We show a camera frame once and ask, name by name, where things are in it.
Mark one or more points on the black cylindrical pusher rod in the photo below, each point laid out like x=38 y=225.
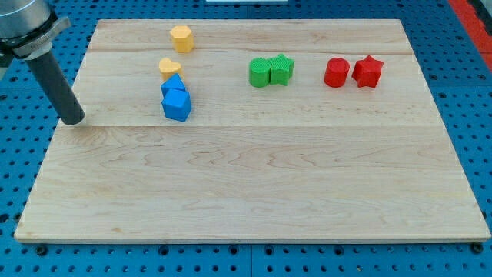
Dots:
x=50 y=77

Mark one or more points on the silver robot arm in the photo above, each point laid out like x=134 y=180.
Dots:
x=28 y=28

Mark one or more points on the yellow heart block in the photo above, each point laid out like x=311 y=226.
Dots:
x=168 y=68

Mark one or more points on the yellow hexagon block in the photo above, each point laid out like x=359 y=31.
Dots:
x=182 y=38

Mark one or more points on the blue triangle block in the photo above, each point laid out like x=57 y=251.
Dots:
x=175 y=82

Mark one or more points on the blue cube block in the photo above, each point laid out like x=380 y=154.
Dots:
x=177 y=105

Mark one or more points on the green cylinder block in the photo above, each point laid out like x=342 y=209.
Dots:
x=259 y=72

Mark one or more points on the green star block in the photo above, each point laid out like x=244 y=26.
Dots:
x=281 y=69

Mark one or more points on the wooden board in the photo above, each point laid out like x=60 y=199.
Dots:
x=303 y=163

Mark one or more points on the red cylinder block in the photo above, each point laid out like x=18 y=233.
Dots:
x=336 y=72

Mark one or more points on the red star block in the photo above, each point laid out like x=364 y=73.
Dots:
x=367 y=72

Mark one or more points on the red strip top right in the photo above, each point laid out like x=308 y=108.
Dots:
x=476 y=20

